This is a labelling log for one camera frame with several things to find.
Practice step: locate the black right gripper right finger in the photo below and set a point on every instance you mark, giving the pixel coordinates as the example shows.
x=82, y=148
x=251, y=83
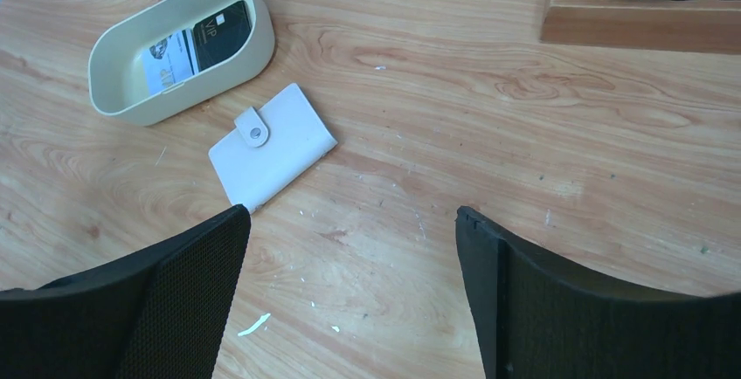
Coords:
x=538, y=314

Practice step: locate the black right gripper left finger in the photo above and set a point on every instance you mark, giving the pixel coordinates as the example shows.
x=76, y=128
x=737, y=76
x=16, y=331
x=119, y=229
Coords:
x=156, y=313

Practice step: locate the white leather card holder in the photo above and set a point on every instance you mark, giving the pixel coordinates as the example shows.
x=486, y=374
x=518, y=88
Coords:
x=270, y=147

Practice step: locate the silver VIP card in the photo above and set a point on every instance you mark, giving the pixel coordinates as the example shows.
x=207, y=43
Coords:
x=170, y=61

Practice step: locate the black VIP card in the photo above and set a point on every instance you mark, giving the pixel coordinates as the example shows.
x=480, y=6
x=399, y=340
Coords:
x=220, y=35

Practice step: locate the cream oval plastic tray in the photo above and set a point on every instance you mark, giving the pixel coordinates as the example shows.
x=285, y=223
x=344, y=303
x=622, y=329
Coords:
x=117, y=87

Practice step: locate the wooden compartment organizer box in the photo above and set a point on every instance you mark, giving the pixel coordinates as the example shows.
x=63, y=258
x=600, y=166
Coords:
x=711, y=26

